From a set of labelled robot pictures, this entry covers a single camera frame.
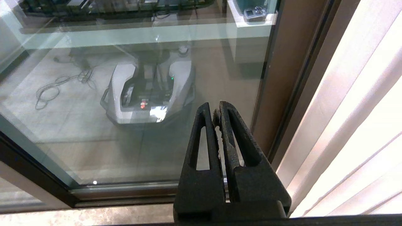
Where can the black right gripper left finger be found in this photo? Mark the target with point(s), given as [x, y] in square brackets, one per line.
[201, 188]

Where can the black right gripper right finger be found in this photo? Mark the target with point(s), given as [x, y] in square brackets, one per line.
[254, 185]

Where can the brown-framed sliding glass door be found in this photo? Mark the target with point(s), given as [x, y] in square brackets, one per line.
[276, 94]

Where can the dark metal floor track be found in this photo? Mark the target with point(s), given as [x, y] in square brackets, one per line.
[125, 201]

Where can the dark brown door jamb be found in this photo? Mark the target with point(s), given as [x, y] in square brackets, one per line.
[312, 78]

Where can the white curtain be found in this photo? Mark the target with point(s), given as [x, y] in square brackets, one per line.
[361, 125]

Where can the brown-framed fixed glass panel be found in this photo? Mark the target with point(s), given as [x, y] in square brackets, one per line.
[31, 168]

